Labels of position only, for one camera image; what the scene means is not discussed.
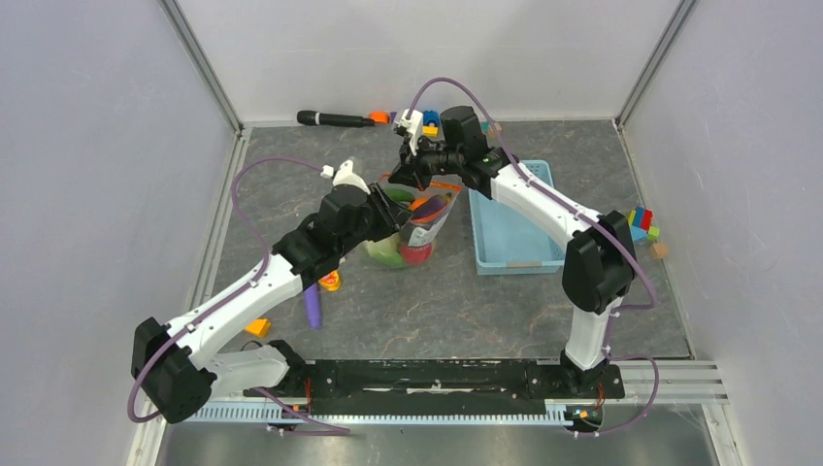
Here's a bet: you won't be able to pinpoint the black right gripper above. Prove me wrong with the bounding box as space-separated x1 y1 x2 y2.
388 131 463 192

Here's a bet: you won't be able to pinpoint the green cucumber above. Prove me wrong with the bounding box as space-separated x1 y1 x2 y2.
384 187 416 204

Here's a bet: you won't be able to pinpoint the purple eggplant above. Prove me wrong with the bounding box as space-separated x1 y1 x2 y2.
412 193 451 220

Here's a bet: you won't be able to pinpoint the clear zip top bag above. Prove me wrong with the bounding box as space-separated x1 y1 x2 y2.
379 173 462 246

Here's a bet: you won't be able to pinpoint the light blue plastic basket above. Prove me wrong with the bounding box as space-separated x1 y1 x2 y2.
469 190 565 276

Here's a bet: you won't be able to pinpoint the green white cabbage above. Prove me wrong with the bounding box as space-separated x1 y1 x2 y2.
365 233 406 268

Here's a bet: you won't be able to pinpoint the orange fruit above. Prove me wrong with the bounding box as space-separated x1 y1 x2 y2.
409 197 430 213

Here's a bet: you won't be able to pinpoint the red apple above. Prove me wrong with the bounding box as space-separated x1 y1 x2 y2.
398 242 435 266

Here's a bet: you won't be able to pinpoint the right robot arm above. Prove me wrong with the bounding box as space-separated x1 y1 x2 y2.
389 106 637 396

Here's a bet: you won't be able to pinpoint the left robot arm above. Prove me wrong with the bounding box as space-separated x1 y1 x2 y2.
129 183 412 423

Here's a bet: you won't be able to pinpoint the teal and tan blocks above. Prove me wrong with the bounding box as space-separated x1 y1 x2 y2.
481 121 502 138

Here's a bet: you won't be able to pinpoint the yellow toy block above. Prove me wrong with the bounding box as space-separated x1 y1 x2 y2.
422 126 439 138

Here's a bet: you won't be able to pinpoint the blue toy car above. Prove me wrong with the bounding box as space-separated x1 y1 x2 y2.
422 111 441 127

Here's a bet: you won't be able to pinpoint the yellow red toy disc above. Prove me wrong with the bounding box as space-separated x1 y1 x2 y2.
318 270 342 291

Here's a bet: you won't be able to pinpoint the purple toy stick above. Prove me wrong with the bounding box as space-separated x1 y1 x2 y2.
303 283 322 329

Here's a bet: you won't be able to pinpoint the orange toy piece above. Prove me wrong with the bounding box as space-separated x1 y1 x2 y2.
368 112 391 124

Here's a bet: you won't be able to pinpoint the black microphone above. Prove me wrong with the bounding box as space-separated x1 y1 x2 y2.
296 110 376 128

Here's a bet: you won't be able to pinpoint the yellow cheese wedge toy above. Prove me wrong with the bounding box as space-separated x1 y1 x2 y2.
245 318 272 339

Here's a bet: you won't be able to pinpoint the colourful block stack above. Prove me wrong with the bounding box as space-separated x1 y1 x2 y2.
627 206 660 243

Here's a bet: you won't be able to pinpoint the tan wooden cube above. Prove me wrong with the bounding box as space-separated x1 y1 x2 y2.
648 242 670 260

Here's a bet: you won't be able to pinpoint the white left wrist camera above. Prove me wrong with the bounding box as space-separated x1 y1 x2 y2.
320 158 370 193

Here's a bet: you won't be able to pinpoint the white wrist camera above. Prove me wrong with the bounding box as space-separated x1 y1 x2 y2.
393 109 423 155
320 158 370 193

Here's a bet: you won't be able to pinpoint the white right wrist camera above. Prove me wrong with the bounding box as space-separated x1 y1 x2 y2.
393 109 423 155

